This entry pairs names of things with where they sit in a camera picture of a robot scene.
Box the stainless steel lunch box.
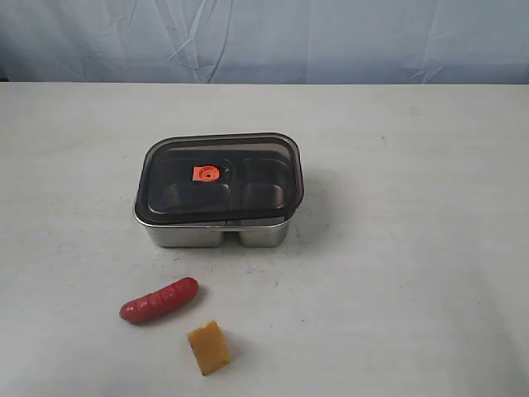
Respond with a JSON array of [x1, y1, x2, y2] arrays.
[[133, 199, 294, 247]]

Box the dark transparent lunch box lid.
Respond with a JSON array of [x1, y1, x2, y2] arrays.
[[134, 132, 304, 227]]

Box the red sausage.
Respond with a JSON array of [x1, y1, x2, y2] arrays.
[[119, 277, 199, 323]]

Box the blue-grey backdrop cloth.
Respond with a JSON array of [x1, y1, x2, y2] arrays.
[[1, 1, 528, 84]]

